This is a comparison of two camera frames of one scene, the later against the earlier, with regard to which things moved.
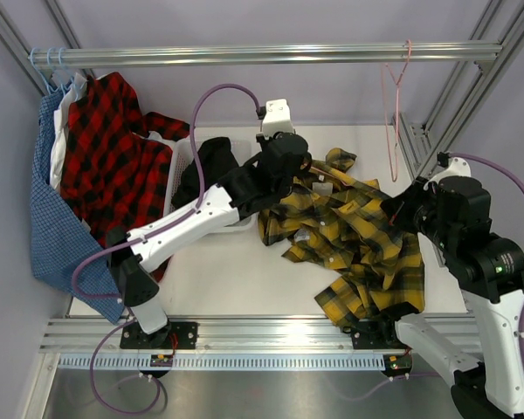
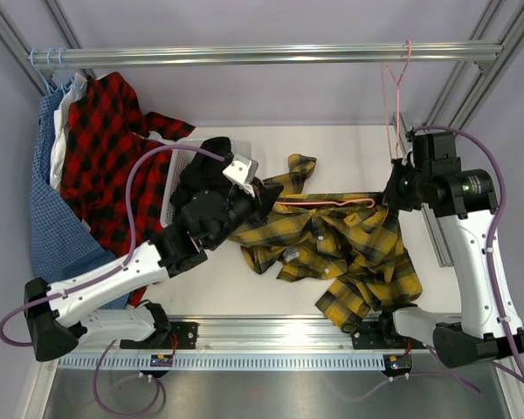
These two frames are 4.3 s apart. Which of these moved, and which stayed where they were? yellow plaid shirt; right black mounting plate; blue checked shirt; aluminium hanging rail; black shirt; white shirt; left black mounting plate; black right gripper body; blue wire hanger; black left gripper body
Moved: yellow plaid shirt; black left gripper body; black right gripper body
Stayed: white shirt; right black mounting plate; blue wire hanger; black shirt; aluminium hanging rail; blue checked shirt; left black mounting plate
